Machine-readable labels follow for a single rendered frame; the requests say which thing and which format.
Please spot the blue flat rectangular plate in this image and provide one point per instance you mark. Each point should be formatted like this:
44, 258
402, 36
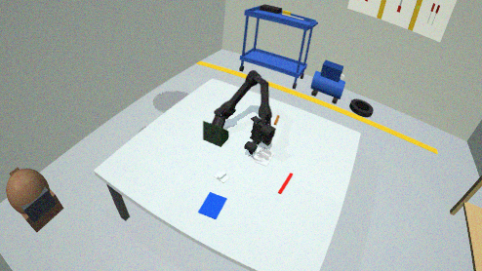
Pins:
212, 205

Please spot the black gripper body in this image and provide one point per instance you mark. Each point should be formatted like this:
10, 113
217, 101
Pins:
252, 146

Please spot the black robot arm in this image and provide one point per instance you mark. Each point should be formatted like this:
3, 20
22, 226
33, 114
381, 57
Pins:
261, 125

